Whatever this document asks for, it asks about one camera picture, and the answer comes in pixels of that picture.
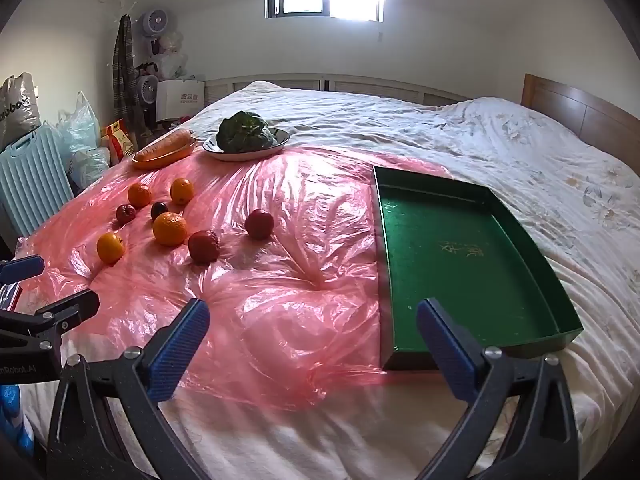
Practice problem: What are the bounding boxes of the white printed shopping bag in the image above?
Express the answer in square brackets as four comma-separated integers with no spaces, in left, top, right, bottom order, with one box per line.
[0,72,42,151]

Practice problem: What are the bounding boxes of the wooden headboard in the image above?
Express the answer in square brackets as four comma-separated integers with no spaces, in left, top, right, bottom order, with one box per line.
[521,73,640,161]

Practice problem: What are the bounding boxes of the clear plastic bag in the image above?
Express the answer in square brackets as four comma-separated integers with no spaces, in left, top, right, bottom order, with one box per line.
[55,91,111,191]

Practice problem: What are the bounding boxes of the person's left hand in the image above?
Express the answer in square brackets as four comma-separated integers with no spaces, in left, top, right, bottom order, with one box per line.
[0,385,34,457]

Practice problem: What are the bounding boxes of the light blue ribbed panel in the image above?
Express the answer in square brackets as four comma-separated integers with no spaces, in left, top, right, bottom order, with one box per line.
[0,121,76,241]

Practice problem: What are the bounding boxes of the white louvered panel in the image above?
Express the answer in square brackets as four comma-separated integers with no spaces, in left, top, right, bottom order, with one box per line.
[204,75,471,108]

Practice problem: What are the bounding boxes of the white cardboard box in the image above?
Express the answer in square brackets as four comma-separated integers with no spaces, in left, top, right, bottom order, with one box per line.
[156,79,206,122]

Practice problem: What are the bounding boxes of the carrot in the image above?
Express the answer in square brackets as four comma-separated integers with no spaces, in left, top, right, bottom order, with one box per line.
[135,128,193,162]

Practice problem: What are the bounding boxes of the stuffed plastic bags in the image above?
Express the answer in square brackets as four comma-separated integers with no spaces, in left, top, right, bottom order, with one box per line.
[150,30,190,81]

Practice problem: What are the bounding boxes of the white plate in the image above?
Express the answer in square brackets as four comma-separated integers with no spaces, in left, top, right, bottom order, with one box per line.
[202,127,291,162]

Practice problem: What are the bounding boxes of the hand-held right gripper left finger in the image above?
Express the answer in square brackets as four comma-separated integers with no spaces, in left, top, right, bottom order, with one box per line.
[46,298,211,480]

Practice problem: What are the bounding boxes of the orange dish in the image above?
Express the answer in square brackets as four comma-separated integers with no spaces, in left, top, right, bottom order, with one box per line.
[131,136,198,170]

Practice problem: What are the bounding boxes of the orange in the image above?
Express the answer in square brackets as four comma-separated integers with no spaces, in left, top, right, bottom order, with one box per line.
[127,183,153,209]
[152,212,189,247]
[170,178,195,206]
[96,231,125,265]

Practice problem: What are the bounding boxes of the yellow red package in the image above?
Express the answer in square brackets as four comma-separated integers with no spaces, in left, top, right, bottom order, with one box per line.
[102,119,137,166]

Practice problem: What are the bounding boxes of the plaid scarf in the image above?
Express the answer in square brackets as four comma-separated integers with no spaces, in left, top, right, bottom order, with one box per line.
[112,14,136,121]

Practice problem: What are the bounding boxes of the pink plastic sheet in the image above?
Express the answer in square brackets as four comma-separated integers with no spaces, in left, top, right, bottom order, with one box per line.
[15,145,451,413]

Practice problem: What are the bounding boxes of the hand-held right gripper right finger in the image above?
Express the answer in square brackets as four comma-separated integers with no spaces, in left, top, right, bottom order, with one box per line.
[416,298,581,480]

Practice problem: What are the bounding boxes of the green tray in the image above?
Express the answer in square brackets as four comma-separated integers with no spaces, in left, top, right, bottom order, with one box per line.
[372,165,585,372]

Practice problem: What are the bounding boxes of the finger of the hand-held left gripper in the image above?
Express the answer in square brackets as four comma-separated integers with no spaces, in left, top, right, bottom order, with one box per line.
[0,255,46,287]
[0,289,101,357]

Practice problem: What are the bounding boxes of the green leafy vegetable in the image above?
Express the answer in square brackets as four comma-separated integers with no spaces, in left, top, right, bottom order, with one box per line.
[217,111,278,154]

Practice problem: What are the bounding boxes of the white fan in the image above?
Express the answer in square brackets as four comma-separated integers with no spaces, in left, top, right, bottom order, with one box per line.
[134,75,160,106]
[137,10,173,38]

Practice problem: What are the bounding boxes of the white floral quilt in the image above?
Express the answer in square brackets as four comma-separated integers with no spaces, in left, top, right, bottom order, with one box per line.
[15,80,640,480]

